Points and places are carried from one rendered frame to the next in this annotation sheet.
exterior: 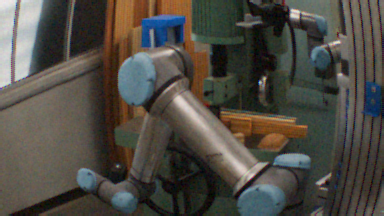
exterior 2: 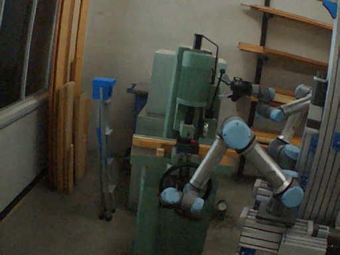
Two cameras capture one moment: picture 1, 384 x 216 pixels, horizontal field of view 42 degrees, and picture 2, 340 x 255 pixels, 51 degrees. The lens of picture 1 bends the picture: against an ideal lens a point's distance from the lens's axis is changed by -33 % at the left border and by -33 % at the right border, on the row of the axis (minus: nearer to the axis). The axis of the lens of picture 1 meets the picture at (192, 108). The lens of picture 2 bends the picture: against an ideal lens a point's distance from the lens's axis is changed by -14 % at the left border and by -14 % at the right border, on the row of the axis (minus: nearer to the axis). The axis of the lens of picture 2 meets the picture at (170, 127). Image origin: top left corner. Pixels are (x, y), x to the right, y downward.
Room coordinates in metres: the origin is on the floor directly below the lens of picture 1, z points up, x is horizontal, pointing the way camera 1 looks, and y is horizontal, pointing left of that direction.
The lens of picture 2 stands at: (0.28, 1.20, 1.66)
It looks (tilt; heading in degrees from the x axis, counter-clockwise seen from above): 15 degrees down; 330
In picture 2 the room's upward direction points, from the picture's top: 9 degrees clockwise
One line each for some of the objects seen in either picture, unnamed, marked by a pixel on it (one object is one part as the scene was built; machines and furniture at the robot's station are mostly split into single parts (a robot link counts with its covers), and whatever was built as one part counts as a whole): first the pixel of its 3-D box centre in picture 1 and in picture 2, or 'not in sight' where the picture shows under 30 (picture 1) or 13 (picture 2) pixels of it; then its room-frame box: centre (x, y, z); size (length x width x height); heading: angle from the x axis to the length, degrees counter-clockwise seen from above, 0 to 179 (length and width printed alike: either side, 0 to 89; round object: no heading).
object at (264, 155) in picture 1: (201, 146); (182, 161); (2.21, -0.03, 0.87); 0.61 x 0.30 x 0.06; 65
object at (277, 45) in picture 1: (275, 33); (212, 95); (2.43, -0.32, 1.23); 0.09 x 0.08 x 0.15; 155
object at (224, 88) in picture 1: (222, 88); (186, 130); (2.32, -0.10, 1.03); 0.14 x 0.07 x 0.09; 155
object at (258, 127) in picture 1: (229, 123); (190, 149); (2.29, -0.12, 0.92); 0.62 x 0.02 x 0.04; 65
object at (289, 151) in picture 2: not in sight; (290, 157); (1.90, -0.63, 0.98); 0.13 x 0.12 x 0.14; 175
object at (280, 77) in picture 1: (277, 86); (208, 127); (2.40, -0.31, 1.02); 0.09 x 0.07 x 0.12; 65
